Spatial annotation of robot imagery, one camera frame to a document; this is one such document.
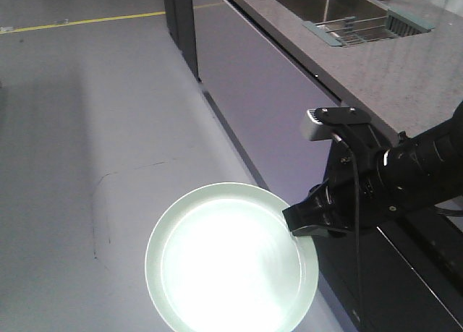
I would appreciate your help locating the teal steel drying rack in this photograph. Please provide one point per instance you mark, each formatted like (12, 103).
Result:
(352, 30)

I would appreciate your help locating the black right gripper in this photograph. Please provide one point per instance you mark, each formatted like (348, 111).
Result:
(352, 196)

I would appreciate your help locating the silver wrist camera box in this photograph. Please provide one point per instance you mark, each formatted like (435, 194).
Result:
(319, 123)

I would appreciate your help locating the pale green round plate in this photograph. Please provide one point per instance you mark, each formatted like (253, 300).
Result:
(221, 258)

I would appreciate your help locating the grey kitchen counter cabinet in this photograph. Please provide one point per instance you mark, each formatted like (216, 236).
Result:
(262, 69)

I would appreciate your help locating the stainless steel sink basin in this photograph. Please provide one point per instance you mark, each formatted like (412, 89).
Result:
(318, 11)

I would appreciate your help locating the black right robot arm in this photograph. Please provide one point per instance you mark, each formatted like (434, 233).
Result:
(422, 171)

